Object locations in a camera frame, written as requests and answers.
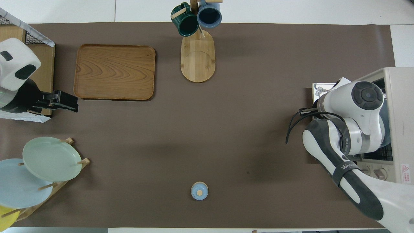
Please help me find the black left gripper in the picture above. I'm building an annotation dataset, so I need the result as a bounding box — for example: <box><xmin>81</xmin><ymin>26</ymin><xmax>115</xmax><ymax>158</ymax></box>
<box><xmin>6</xmin><ymin>79</ymin><xmax>79</xmax><ymax>114</ymax></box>

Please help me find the beige toaster oven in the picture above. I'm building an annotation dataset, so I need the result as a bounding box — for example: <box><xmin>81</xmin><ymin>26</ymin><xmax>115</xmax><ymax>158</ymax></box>
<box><xmin>312</xmin><ymin>67</ymin><xmax>414</xmax><ymax>187</ymax></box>

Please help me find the wooden serving tray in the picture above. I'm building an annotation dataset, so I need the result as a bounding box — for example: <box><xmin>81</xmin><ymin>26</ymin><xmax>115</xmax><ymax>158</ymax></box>
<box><xmin>74</xmin><ymin>44</ymin><xmax>156</xmax><ymax>101</ymax></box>

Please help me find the mint green plate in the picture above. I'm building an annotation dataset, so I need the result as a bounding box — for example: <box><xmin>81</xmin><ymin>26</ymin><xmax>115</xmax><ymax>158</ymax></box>
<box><xmin>22</xmin><ymin>137</ymin><xmax>82</xmax><ymax>182</ymax></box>

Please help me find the wooden plate rack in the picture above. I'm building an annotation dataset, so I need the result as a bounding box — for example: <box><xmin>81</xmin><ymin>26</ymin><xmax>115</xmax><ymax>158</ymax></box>
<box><xmin>0</xmin><ymin>138</ymin><xmax>90</xmax><ymax>224</ymax></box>

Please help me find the light blue racked plate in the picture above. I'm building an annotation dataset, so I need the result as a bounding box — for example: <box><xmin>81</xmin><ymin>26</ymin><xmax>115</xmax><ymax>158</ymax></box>
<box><xmin>0</xmin><ymin>158</ymin><xmax>54</xmax><ymax>209</ymax></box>

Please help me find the yellow plate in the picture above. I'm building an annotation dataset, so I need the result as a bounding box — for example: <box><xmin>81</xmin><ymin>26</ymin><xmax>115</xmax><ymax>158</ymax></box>
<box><xmin>0</xmin><ymin>205</ymin><xmax>20</xmax><ymax>231</ymax></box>

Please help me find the wooden mug tree stand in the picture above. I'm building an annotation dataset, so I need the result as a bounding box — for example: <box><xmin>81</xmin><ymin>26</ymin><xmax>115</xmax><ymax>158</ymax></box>
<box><xmin>171</xmin><ymin>0</ymin><xmax>223</xmax><ymax>83</ymax></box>

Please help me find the dark green mug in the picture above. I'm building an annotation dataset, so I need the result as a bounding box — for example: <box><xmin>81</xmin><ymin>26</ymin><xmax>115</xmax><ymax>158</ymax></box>
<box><xmin>171</xmin><ymin>3</ymin><xmax>199</xmax><ymax>37</ymax></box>

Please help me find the blue mug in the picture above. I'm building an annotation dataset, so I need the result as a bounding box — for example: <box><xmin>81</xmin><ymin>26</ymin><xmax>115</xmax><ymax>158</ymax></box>
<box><xmin>197</xmin><ymin>0</ymin><xmax>223</xmax><ymax>29</ymax></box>

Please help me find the brown table mat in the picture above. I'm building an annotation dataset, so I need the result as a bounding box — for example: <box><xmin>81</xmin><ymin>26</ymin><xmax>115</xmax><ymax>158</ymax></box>
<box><xmin>0</xmin><ymin>22</ymin><xmax>411</xmax><ymax>228</ymax></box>

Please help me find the wooden wire-sided shelf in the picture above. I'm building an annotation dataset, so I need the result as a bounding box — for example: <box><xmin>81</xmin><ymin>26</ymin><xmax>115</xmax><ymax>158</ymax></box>
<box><xmin>0</xmin><ymin>8</ymin><xmax>55</xmax><ymax>123</ymax></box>

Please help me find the oven wire rack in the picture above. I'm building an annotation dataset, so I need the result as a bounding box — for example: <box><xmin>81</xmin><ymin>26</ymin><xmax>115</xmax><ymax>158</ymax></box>
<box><xmin>362</xmin><ymin>142</ymin><xmax>393</xmax><ymax>161</ymax></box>

